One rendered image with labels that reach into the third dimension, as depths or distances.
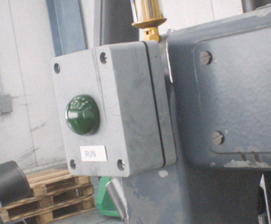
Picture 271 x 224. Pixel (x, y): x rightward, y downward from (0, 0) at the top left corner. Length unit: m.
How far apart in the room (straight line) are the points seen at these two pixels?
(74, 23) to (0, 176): 8.08
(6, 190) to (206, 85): 0.73
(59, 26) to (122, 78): 9.03
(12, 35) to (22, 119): 1.26
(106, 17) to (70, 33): 8.28
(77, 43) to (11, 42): 0.98
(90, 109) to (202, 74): 0.08
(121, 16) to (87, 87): 0.38
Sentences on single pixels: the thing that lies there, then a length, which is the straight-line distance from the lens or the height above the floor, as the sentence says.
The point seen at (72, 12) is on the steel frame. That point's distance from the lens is 9.14.
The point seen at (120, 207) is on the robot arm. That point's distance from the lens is 0.73.
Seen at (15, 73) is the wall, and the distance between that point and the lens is 9.00.
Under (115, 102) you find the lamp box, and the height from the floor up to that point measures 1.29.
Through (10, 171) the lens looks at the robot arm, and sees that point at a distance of 1.11.
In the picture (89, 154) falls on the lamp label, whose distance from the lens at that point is 0.43.
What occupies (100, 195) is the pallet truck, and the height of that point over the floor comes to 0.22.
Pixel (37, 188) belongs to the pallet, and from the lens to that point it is 6.18.
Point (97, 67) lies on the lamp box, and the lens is 0.41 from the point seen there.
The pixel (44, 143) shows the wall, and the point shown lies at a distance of 9.16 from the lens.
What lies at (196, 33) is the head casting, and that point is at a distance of 0.41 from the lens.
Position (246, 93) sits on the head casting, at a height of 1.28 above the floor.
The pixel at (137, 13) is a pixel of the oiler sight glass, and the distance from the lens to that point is 0.48.
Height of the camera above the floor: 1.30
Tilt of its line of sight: 3 degrees down
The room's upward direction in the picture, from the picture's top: 9 degrees counter-clockwise
